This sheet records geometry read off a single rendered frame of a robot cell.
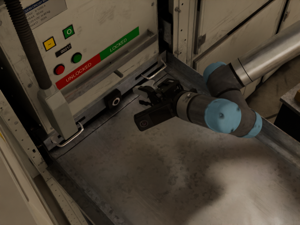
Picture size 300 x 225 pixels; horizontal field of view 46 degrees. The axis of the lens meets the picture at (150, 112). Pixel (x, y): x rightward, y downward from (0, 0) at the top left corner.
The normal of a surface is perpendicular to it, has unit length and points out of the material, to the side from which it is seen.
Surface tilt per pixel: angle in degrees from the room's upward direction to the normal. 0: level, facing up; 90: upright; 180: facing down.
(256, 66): 53
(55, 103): 61
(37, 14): 90
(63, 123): 90
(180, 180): 0
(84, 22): 90
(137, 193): 0
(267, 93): 0
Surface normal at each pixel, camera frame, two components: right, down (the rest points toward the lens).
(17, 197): -0.04, -0.57
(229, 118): 0.58, 0.20
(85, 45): 0.70, 0.57
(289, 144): -0.72, 0.59
